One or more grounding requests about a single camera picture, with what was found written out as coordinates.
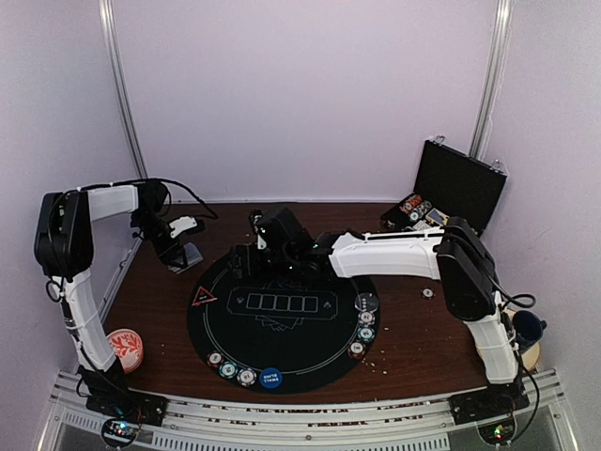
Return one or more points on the aluminium frame post left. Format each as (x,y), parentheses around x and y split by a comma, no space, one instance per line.
(108,27)

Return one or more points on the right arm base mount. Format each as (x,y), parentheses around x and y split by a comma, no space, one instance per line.
(492,410)

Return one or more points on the red chip row in case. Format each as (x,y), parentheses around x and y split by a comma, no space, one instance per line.
(410,203)

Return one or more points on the red triangular all-in marker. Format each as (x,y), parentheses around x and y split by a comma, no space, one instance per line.
(202,296)

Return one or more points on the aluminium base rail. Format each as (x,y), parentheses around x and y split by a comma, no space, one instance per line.
(419,423)

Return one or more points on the round wooden coaster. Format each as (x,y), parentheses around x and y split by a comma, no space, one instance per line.
(528,354)

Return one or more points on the round black poker mat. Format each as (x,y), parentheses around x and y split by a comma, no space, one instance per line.
(301,328)

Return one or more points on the blue patterned card deck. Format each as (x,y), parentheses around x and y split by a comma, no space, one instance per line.
(192,256)

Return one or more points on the aluminium frame post right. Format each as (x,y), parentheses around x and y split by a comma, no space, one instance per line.
(493,75)

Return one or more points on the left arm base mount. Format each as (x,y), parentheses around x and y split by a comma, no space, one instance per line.
(126,410)

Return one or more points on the aluminium frame post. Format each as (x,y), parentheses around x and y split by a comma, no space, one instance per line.
(493,75)
(108,27)

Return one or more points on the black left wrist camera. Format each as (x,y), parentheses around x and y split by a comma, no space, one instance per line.
(152,195)

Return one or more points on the blue small blind button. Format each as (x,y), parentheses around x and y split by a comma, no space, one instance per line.
(270,378)

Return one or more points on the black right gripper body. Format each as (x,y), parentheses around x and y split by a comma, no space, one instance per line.
(280,264)

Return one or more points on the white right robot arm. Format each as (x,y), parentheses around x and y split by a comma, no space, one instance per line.
(452,255)

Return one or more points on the card deck in case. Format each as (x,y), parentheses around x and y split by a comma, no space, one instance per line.
(436,217)

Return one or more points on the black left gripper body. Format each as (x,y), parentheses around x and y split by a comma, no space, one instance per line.
(149,227)

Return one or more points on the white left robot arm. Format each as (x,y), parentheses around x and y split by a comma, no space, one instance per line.
(64,248)

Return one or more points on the clear round dealer button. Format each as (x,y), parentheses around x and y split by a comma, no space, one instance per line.
(367,302)

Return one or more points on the green chip row in case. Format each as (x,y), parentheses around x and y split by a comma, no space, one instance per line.
(419,211)

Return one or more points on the blue white chip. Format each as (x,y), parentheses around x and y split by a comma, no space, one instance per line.
(246,377)
(366,319)

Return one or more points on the black poker chip case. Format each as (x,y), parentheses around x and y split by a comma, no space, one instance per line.
(453,183)

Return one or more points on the red white patterned cup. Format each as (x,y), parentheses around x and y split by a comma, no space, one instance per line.
(128,347)

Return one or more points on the dark blue mug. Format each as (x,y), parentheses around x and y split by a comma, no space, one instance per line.
(529,329)

